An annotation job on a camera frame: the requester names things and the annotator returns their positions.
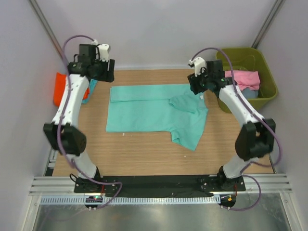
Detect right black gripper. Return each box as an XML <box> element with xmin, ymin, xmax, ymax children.
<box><xmin>187</xmin><ymin>67</ymin><xmax>212</xmax><ymax>96</ymax></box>

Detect teal t shirt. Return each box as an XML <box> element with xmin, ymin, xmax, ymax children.
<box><xmin>105</xmin><ymin>84</ymin><xmax>208</xmax><ymax>151</ymax></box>

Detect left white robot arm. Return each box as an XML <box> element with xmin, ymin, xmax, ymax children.
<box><xmin>43</xmin><ymin>43</ymin><xmax>115</xmax><ymax>193</ymax></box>

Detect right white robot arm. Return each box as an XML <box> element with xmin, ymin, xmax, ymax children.
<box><xmin>188</xmin><ymin>57</ymin><xmax>275</xmax><ymax>191</ymax></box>

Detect light blue folded t shirt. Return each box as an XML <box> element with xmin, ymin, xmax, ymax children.
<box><xmin>82</xmin><ymin>79</ymin><xmax>98</xmax><ymax>104</ymax></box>

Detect orange folded t shirt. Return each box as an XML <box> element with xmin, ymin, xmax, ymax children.
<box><xmin>52</xmin><ymin>72</ymin><xmax>91</xmax><ymax>106</ymax></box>

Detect grey blue t shirt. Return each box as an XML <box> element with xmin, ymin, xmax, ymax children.
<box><xmin>241</xmin><ymin>88</ymin><xmax>258</xmax><ymax>100</ymax></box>

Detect pink t shirt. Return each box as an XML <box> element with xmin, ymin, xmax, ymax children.
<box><xmin>233</xmin><ymin>70</ymin><xmax>260</xmax><ymax>91</ymax></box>

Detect olive green plastic bin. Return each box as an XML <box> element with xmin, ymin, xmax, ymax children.
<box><xmin>223</xmin><ymin>47</ymin><xmax>278</xmax><ymax>110</ymax></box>

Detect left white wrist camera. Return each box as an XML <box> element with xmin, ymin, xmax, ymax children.
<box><xmin>91</xmin><ymin>39</ymin><xmax>110</xmax><ymax>62</ymax></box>

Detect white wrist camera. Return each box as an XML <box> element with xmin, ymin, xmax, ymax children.
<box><xmin>188</xmin><ymin>57</ymin><xmax>206</xmax><ymax>77</ymax></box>
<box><xmin>91</xmin><ymin>39</ymin><xmax>110</xmax><ymax>62</ymax></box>

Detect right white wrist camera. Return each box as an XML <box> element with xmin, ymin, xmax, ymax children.
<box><xmin>188</xmin><ymin>57</ymin><xmax>206</xmax><ymax>77</ymax></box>

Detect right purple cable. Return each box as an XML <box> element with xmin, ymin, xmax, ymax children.
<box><xmin>191</xmin><ymin>47</ymin><xmax>282</xmax><ymax>212</ymax></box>

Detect purple cable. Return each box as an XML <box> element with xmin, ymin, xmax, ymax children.
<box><xmin>191</xmin><ymin>47</ymin><xmax>282</xmax><ymax>212</ymax></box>
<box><xmin>56</xmin><ymin>35</ymin><xmax>123</xmax><ymax>209</ymax></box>

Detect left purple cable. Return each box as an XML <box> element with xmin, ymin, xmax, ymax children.
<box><xmin>56</xmin><ymin>35</ymin><xmax>123</xmax><ymax>209</ymax></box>

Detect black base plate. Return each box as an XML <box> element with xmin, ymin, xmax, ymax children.
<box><xmin>73</xmin><ymin>174</ymin><xmax>246</xmax><ymax>193</ymax></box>

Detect slotted cable duct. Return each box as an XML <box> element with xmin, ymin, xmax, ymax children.
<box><xmin>40</xmin><ymin>195</ymin><xmax>220</xmax><ymax>205</ymax></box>

